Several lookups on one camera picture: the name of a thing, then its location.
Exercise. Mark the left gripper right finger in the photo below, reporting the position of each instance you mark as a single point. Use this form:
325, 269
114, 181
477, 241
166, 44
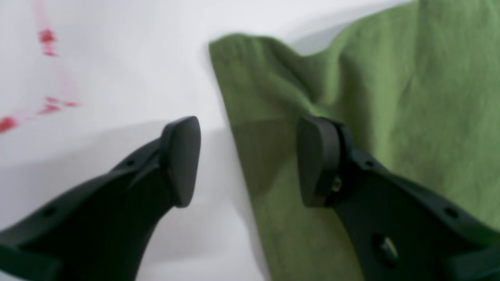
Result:
400, 231

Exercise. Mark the red tape rectangle marking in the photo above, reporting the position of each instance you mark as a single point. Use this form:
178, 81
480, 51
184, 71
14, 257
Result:
36, 81

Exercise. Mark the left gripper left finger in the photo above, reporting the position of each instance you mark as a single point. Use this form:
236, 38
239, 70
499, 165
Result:
100, 229

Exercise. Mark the olive green t-shirt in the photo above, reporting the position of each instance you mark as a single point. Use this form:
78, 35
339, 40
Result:
418, 87

